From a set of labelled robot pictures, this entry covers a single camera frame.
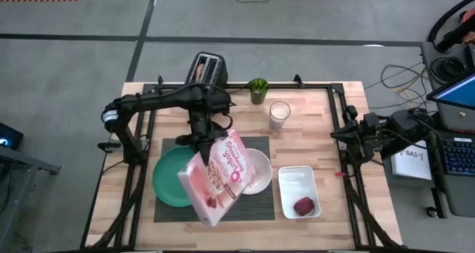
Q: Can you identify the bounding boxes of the open laptop blue screen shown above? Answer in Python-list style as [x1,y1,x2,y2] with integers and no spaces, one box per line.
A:
[425,73,475,111]

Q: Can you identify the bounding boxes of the coiled black cable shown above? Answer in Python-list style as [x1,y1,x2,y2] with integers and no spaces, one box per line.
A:
[430,56,469,84]

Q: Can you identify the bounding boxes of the black two-slot toaster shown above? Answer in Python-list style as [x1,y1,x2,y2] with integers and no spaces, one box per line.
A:
[185,51,229,93]

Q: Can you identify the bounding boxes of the glass of milk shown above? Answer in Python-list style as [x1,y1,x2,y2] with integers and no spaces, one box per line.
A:
[268,100,292,133]

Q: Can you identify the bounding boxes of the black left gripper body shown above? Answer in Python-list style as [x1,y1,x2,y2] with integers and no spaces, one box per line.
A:
[187,123,229,152]

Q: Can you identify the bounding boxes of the green drinking cup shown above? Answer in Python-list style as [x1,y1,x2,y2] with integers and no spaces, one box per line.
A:
[249,77,270,105]

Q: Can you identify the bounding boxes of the white round bowl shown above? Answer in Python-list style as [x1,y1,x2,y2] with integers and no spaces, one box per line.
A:
[240,148,274,196]

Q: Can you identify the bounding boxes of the green round plate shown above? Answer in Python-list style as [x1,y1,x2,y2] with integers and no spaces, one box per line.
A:
[151,145,197,208]

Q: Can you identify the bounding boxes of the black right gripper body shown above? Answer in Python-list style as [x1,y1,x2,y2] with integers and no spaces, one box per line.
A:
[339,114,374,162]

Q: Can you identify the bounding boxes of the white rectangular tray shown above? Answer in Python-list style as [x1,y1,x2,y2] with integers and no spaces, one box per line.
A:
[278,165,322,220]

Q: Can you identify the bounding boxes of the grey metal side table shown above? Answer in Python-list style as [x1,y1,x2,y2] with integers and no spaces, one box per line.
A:
[0,145,62,252]

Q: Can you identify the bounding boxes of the orange red tool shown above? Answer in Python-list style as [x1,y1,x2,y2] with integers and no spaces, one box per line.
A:
[458,8,475,45]

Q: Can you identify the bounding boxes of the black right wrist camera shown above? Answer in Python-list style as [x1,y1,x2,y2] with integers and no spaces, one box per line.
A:
[340,103,359,123]

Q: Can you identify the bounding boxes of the black clamp handle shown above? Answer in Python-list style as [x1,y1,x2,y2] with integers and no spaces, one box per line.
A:
[96,140,122,153]

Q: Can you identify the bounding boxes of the yellow floor cable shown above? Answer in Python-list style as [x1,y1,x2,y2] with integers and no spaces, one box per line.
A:
[392,73,428,102]

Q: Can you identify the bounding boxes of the black backlit keyboard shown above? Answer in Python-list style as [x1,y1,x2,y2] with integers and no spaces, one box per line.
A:
[443,139,475,176]

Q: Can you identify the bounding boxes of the dark grey ribbed placemat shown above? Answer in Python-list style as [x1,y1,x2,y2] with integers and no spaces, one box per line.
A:
[153,136,276,223]

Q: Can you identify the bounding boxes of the black computer with blue light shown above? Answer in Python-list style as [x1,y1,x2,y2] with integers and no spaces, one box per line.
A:
[0,122,24,151]

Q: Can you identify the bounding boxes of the dark red plum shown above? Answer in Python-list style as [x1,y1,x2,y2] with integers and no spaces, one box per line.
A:
[292,196,315,217]

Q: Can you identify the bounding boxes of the white paper sheet with print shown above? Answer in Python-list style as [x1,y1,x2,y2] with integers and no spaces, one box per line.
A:
[390,140,433,181]

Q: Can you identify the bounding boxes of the tangled black floor cables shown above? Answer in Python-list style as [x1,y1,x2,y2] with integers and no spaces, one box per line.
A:
[365,62,435,110]

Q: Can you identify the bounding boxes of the pink strawberry yogurt cereal box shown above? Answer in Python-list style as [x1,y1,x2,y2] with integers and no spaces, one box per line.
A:
[177,128,257,227]

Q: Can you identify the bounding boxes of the thick black hose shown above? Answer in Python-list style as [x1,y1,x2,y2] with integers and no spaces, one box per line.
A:
[427,0,475,43]

